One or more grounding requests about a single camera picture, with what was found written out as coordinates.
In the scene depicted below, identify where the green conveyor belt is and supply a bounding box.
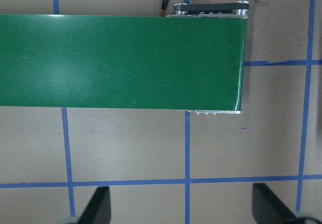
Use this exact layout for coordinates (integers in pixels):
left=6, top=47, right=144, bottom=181
left=1, top=1, right=250, bottom=115

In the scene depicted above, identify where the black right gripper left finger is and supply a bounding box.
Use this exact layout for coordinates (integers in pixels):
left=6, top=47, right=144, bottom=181
left=78, top=186, right=111, bottom=224

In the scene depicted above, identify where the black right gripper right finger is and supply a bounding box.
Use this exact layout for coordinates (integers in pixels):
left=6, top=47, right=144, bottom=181
left=252, top=183, right=301, bottom=224

